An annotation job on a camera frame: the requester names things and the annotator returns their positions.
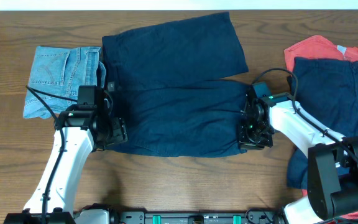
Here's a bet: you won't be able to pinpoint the red t-shirt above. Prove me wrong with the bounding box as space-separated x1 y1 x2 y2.
283 34 358 222

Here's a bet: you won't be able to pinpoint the right black cable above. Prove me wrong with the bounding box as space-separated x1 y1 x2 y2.
250 67 358 218

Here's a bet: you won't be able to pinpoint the left black cable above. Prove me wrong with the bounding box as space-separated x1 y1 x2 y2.
25 85 80 224

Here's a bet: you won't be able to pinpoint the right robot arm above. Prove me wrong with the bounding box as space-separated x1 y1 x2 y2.
239 92 358 223

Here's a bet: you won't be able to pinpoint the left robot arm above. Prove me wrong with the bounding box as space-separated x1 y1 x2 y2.
4 104 128 223

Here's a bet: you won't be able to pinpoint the black cable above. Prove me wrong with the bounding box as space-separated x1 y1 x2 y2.
250 67 358 218
25 85 80 224

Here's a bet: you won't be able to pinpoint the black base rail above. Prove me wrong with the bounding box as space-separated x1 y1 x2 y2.
73 203 288 224

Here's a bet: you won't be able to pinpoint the navy blue shorts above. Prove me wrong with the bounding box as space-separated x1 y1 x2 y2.
102 12 249 157

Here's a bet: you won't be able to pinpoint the navy shorts in pile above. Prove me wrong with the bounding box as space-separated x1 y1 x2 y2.
287 56 358 190

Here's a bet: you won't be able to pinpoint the folded light blue jeans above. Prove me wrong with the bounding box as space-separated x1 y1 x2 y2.
27 46 106 114

